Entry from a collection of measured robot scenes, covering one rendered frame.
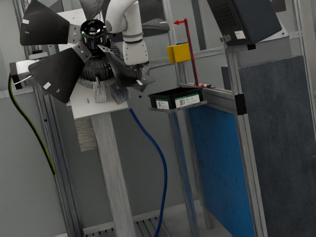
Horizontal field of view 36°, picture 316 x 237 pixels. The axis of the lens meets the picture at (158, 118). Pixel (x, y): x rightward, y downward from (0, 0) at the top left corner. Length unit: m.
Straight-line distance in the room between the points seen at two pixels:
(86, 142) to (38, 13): 0.71
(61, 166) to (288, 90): 1.40
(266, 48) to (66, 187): 1.44
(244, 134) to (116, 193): 0.86
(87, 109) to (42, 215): 1.03
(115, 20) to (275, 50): 0.76
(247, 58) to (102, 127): 0.77
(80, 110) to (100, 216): 1.03
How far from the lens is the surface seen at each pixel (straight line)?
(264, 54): 2.26
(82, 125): 2.58
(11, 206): 3.15
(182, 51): 2.58
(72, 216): 3.00
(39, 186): 3.10
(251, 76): 2.18
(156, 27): 2.28
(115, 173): 2.45
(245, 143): 1.90
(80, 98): 2.36
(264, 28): 1.59
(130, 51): 2.05
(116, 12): 1.92
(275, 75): 2.22
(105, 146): 2.42
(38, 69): 2.15
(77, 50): 2.24
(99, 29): 2.24
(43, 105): 2.86
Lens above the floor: 1.11
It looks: 9 degrees down
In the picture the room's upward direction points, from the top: 11 degrees counter-clockwise
